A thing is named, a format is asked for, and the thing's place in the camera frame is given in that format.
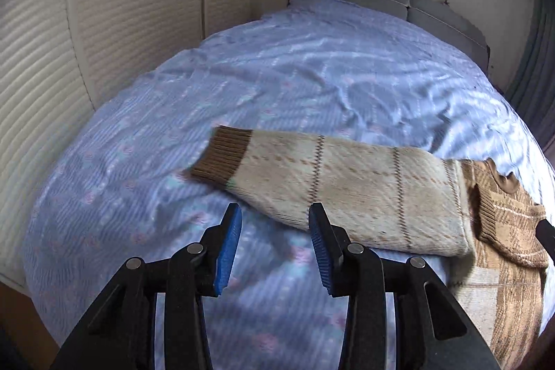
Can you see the grey curtain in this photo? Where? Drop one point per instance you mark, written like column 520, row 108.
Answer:
column 535, row 40

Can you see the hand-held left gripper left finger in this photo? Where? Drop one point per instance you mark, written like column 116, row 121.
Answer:
column 228, row 248

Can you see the bed with blue floral sheet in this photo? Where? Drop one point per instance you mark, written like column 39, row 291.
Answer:
column 260, row 84

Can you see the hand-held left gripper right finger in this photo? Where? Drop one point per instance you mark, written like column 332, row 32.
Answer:
column 321, row 253

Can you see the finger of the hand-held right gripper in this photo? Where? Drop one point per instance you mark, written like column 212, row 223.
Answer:
column 547, row 240

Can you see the white ribbed wardrobe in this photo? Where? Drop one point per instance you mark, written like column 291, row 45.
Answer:
column 112, row 14

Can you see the grey padded headboard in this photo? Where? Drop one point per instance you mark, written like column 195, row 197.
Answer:
column 433, row 14

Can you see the brown plaid sock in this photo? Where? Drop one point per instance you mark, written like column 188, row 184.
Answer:
column 511, row 222

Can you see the beige plaid sock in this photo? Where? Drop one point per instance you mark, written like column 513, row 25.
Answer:
column 498, row 309

